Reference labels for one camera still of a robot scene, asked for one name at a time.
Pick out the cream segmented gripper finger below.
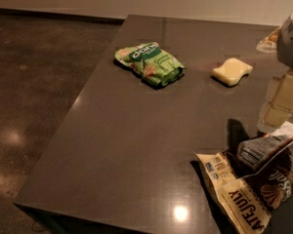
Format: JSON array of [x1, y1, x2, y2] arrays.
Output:
[[257, 68, 293, 133]]

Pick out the brown Late July chip bag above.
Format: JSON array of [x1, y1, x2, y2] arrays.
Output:
[[197, 134, 293, 234]]

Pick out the green snack bag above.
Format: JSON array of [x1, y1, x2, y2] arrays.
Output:
[[115, 42, 185, 87]]

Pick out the yellow sponge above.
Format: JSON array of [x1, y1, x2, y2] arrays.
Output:
[[211, 58, 253, 87]]

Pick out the dark table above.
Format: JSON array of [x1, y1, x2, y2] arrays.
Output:
[[16, 16, 284, 234]]

